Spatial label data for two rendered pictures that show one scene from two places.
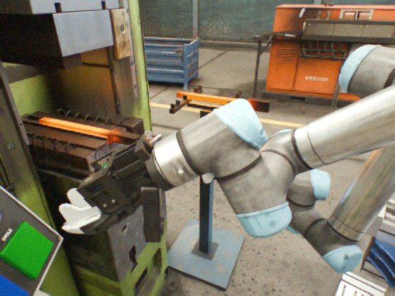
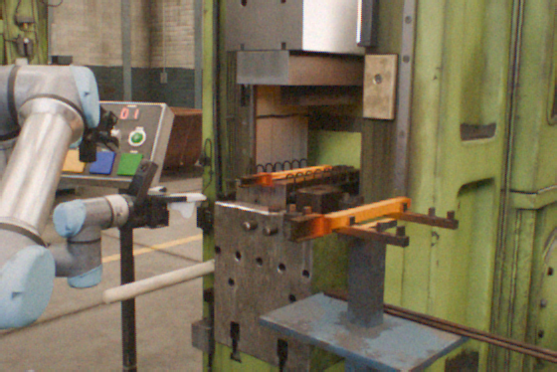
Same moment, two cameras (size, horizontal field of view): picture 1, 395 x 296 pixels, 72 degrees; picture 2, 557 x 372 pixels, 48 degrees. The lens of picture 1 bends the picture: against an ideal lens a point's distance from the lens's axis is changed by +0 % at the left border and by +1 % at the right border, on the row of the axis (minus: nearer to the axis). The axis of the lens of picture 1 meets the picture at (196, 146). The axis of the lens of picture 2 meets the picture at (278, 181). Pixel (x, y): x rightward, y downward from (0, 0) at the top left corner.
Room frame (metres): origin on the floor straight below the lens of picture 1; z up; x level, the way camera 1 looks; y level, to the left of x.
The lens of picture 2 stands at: (1.39, -1.41, 1.28)
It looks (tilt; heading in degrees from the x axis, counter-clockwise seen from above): 9 degrees down; 108
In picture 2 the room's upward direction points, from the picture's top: 1 degrees clockwise
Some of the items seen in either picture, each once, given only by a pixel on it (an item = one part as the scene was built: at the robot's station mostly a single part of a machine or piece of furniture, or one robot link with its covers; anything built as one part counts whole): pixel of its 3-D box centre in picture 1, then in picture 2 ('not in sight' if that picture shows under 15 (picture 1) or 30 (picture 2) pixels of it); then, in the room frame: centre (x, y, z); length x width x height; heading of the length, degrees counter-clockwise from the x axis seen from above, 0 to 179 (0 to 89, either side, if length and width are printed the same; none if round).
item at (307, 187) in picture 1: (305, 182); (83, 218); (0.57, -0.28, 0.97); 0.11 x 0.08 x 0.09; 68
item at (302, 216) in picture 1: (301, 215); (77, 261); (0.56, -0.29, 0.88); 0.11 x 0.08 x 0.11; 20
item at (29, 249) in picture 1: (27, 250); (130, 165); (0.33, 0.30, 1.01); 0.07 x 0.05 x 0.07; 3
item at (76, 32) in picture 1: (29, 27); (306, 70); (0.86, 0.48, 1.32); 0.42 x 0.20 x 0.10; 68
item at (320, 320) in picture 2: not in sight; (364, 325); (1.16, -0.06, 0.73); 0.40 x 0.30 x 0.02; 156
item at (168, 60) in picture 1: (161, 60); not in sight; (4.98, 0.62, 0.36); 1.20 x 0.80 x 0.72; 74
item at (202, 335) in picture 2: not in sight; (206, 335); (0.49, 0.53, 0.36); 0.09 x 0.07 x 0.12; 158
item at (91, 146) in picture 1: (61, 138); (303, 183); (0.86, 0.48, 0.96); 0.42 x 0.20 x 0.09; 68
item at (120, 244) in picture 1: (84, 187); (316, 266); (0.91, 0.47, 0.69); 0.56 x 0.38 x 0.45; 68
